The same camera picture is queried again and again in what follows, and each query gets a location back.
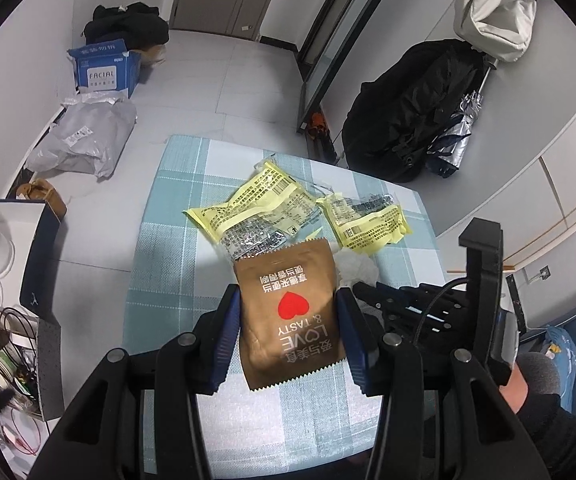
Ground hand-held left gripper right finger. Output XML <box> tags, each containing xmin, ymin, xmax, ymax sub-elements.
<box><xmin>334</xmin><ymin>287</ymin><xmax>551</xmax><ymax>480</ymax></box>

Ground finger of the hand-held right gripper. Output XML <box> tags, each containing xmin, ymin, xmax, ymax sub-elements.
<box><xmin>368</xmin><ymin>305</ymin><xmax>470</xmax><ymax>350</ymax></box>
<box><xmin>352</xmin><ymin>280</ymin><xmax>466</xmax><ymax>315</ymax></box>

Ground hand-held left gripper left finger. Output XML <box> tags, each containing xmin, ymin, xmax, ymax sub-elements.
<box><xmin>28</xmin><ymin>284</ymin><xmax>243</xmax><ymax>480</ymax></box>

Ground brown heart packet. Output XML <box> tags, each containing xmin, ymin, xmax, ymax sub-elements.
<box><xmin>232</xmin><ymin>239</ymin><xmax>347</xmax><ymax>392</ymax></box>

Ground person's right forearm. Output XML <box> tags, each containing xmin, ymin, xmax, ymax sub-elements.
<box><xmin>510</xmin><ymin>351</ymin><xmax>576</xmax><ymax>480</ymax></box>

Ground person's right hand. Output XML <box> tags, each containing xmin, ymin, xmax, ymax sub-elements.
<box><xmin>499</xmin><ymin>360</ymin><xmax>530</xmax><ymax>414</ymax></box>

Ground small crumpled white tissue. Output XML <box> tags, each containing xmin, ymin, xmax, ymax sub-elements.
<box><xmin>335</xmin><ymin>250</ymin><xmax>382</xmax><ymax>289</ymax></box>

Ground small yellow wrapper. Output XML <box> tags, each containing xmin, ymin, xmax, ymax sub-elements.
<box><xmin>316</xmin><ymin>191</ymin><xmax>413</xmax><ymax>251</ymax></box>

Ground blue plastic bag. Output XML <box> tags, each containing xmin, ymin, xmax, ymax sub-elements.
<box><xmin>542</xmin><ymin>326</ymin><xmax>576</xmax><ymax>409</ymax></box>

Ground teal checked tablecloth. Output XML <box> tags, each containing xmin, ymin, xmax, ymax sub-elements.
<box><xmin>120</xmin><ymin>134</ymin><xmax>444</xmax><ymax>480</ymax></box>

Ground large yellow wrapper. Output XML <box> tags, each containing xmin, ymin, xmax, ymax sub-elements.
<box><xmin>183</xmin><ymin>157</ymin><xmax>322</xmax><ymax>264</ymax></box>

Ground silver folded umbrella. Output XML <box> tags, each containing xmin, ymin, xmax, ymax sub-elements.
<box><xmin>428</xmin><ymin>59</ymin><xmax>499</xmax><ymax>179</ymax></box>

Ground grey foam board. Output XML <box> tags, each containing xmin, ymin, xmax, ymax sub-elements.
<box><xmin>37</xmin><ymin>317</ymin><xmax>67</xmax><ymax>421</ymax></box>

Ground black jacket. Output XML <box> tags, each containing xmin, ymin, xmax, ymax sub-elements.
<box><xmin>342</xmin><ymin>39</ymin><xmax>490</xmax><ymax>184</ymax></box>

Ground orange tool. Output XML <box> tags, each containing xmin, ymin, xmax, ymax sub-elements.
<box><xmin>305</xmin><ymin>112</ymin><xmax>329</xmax><ymax>136</ymax></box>

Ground white box navy sides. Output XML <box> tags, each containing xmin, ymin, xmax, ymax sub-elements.
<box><xmin>0</xmin><ymin>199</ymin><xmax>64</xmax><ymax>319</ymax></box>

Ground brown paper bag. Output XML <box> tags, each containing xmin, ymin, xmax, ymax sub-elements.
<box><xmin>15</xmin><ymin>178</ymin><xmax>68</xmax><ymax>221</ymax></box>

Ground grey plastic mailer bag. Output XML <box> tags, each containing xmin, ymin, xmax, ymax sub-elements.
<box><xmin>25</xmin><ymin>92</ymin><xmax>139</xmax><ymax>179</ymax></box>

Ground white hanging bag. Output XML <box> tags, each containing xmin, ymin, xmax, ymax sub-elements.
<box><xmin>454</xmin><ymin>0</ymin><xmax>538</xmax><ymax>64</ymax></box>

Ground black framed glass door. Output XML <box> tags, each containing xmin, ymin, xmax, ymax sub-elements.
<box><xmin>295</xmin><ymin>0</ymin><xmax>417</xmax><ymax>136</ymax></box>

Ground blue cardboard box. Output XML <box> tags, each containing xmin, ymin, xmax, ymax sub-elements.
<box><xmin>67</xmin><ymin>39</ymin><xmax>143</xmax><ymax>99</ymax></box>

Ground brown cardboard box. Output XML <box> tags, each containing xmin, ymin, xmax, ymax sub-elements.
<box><xmin>138</xmin><ymin>42</ymin><xmax>167</xmax><ymax>69</ymax></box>

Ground black clothes pile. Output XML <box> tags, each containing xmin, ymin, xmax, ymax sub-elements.
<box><xmin>84</xmin><ymin>2</ymin><xmax>170</xmax><ymax>51</ymax></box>

